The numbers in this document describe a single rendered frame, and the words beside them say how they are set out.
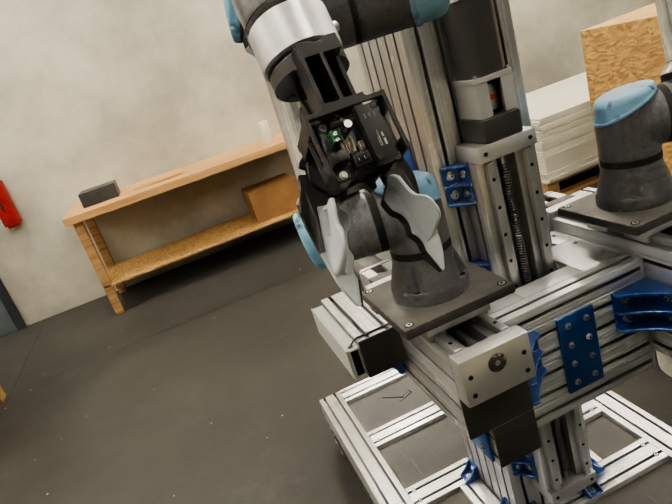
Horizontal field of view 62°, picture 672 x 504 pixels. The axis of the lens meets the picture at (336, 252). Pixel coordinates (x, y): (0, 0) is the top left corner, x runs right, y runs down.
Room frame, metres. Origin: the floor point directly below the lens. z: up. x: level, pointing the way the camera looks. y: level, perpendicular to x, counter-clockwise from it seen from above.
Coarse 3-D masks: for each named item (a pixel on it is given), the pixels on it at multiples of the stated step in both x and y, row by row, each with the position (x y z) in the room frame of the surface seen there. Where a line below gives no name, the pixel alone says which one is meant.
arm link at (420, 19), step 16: (352, 0) 0.62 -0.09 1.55; (368, 0) 0.62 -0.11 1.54; (384, 0) 0.62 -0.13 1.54; (400, 0) 0.62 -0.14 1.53; (416, 0) 0.62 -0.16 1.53; (432, 0) 0.62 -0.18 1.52; (448, 0) 0.63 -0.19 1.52; (352, 16) 0.62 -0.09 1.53; (368, 16) 0.62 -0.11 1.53; (384, 16) 0.62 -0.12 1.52; (400, 16) 0.63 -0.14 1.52; (416, 16) 0.63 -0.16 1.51; (432, 16) 0.64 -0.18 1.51; (368, 32) 0.63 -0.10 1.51; (384, 32) 0.64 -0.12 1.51
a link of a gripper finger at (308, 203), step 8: (304, 176) 0.49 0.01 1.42; (304, 184) 0.49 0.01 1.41; (304, 192) 0.48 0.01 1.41; (312, 192) 0.48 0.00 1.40; (320, 192) 0.48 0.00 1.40; (304, 200) 0.47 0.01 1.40; (312, 200) 0.47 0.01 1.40; (320, 200) 0.47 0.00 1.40; (304, 208) 0.47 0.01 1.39; (312, 208) 0.47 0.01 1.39; (304, 216) 0.47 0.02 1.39; (312, 216) 0.47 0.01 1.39; (304, 224) 0.47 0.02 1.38; (312, 224) 0.47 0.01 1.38; (312, 232) 0.47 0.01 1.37; (320, 232) 0.46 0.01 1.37; (312, 240) 0.47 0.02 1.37; (320, 240) 0.46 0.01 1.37; (320, 248) 0.46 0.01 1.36
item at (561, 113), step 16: (576, 80) 4.85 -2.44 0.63; (528, 96) 4.83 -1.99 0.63; (544, 96) 4.61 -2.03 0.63; (560, 96) 4.40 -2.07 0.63; (576, 96) 4.22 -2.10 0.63; (544, 112) 4.03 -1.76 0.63; (560, 112) 3.90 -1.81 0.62; (576, 112) 3.93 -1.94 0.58; (544, 128) 3.87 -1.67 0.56; (560, 128) 3.90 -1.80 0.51; (576, 128) 3.93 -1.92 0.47; (592, 128) 3.96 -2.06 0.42; (544, 144) 3.86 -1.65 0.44; (560, 144) 3.91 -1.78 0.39; (576, 144) 3.94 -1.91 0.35; (592, 144) 3.96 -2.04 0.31; (544, 160) 3.87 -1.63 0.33; (560, 160) 3.90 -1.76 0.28; (576, 160) 3.94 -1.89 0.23; (592, 160) 3.96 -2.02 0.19; (544, 176) 3.89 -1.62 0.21; (560, 176) 3.88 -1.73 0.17; (592, 176) 4.08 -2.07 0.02; (544, 192) 3.93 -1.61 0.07; (560, 192) 3.96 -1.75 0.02
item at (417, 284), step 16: (448, 240) 0.95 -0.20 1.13; (400, 256) 0.95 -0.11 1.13; (416, 256) 0.93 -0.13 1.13; (448, 256) 0.94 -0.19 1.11; (400, 272) 0.95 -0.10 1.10; (416, 272) 0.93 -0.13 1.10; (432, 272) 0.92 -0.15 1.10; (448, 272) 0.92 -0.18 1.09; (464, 272) 0.95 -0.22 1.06; (400, 288) 0.95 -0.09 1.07; (416, 288) 0.93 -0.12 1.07; (432, 288) 0.91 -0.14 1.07; (448, 288) 0.91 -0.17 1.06; (464, 288) 0.93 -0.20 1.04; (400, 304) 0.95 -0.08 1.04; (416, 304) 0.92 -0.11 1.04; (432, 304) 0.91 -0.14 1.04
